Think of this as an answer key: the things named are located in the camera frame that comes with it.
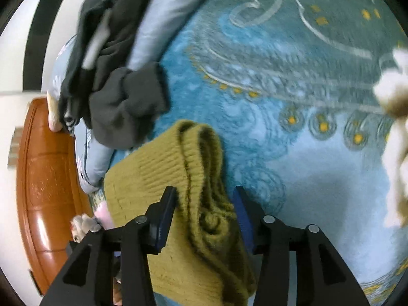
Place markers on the wall switch panel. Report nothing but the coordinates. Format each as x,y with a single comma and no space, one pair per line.
14,148

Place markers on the light blue floral duvet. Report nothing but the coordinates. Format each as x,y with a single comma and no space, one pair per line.
160,22

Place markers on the dark grey jacket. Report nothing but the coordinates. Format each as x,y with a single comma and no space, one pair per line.
118,104

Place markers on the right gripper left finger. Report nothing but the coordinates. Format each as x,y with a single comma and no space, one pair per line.
86,278

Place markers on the olive green knit sweater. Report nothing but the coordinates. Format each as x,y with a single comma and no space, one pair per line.
204,261

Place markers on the teal floral bed sheet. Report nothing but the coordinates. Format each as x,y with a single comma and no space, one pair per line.
287,86

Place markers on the pink beige folded clothes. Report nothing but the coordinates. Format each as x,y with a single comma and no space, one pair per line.
82,224

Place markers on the orange wooden headboard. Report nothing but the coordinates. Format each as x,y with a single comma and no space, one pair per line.
48,194

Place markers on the white black sliding wardrobe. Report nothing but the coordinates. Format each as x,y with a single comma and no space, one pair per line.
32,35

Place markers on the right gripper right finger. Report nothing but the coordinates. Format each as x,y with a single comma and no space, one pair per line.
297,263

